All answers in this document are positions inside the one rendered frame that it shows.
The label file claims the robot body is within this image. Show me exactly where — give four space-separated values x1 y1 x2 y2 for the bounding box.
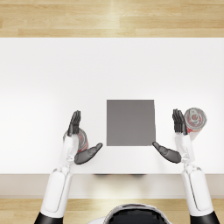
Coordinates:
87 203 173 224

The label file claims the dark grey square mat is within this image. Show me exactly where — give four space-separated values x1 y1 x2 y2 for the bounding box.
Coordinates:
106 99 157 147

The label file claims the red can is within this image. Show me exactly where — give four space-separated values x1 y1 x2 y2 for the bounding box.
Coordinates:
183 107 208 142
62 127 89 154

